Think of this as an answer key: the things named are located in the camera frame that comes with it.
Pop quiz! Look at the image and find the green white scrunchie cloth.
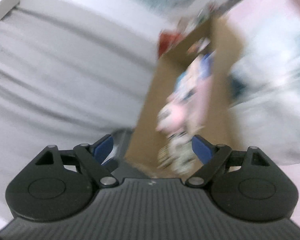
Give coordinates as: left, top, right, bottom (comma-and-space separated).
158, 132, 195, 175

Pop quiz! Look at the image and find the pink sponge block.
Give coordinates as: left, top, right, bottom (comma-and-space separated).
189, 60, 213, 133

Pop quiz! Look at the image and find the pink plush doll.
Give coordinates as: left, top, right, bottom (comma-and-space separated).
156, 91, 194, 138

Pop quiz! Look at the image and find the white plastic bag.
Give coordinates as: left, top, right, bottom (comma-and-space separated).
229, 23, 300, 165

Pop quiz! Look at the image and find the brown cardboard box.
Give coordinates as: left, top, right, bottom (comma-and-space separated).
125, 16, 243, 179

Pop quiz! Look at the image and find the red snack bag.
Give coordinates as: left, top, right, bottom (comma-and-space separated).
158, 30, 184, 58

